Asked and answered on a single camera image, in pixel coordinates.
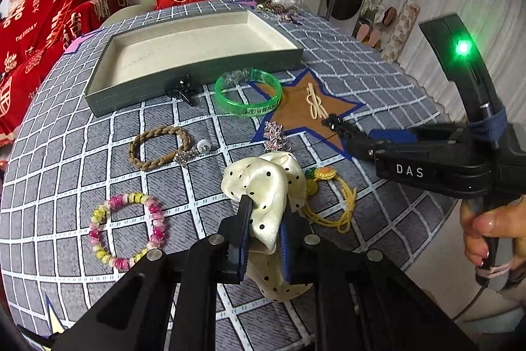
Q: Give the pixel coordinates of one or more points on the cream polka dot scrunchie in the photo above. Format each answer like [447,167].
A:
[274,181]

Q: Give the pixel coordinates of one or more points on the small silver round earring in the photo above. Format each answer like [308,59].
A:
[204,146]

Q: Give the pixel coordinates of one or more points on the brown braided hair band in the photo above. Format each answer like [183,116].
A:
[161,146]

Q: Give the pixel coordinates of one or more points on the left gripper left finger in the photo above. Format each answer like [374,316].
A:
[239,241]

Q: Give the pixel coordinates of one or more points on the pink star mat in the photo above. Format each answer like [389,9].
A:
[74,46]

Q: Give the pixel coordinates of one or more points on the grey grid tablecloth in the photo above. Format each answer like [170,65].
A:
[66,162]

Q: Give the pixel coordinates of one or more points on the green tray cream lining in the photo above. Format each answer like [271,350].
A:
[141,64]

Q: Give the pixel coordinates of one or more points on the beige bow hair clip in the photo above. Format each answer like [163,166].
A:
[316,108]

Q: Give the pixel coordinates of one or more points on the white curtain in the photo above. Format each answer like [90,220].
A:
[452,5]

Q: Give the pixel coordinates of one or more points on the green translucent bangle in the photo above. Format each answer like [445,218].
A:
[248,92]

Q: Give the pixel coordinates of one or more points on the pink slippers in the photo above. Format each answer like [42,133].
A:
[368,35]

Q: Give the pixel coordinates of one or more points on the red wedding bedspread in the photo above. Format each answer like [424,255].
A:
[33,38]

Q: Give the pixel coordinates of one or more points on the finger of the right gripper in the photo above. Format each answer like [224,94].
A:
[393,135]

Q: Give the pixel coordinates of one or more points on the black small claw clip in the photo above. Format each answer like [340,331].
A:
[182,89]

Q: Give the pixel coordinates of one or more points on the silver rhinestone hair clip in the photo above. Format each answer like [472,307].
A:
[275,139]

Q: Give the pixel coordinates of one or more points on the right hand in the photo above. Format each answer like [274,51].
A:
[503,222]

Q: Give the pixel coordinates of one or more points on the black beaded hair clip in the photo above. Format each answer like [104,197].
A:
[344,129]

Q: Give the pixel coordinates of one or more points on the pile of spare jewelry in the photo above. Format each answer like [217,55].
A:
[284,10]

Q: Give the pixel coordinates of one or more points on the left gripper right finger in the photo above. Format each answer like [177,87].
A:
[293,249]

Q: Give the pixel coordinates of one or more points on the brown blue star mat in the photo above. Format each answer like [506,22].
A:
[293,111]

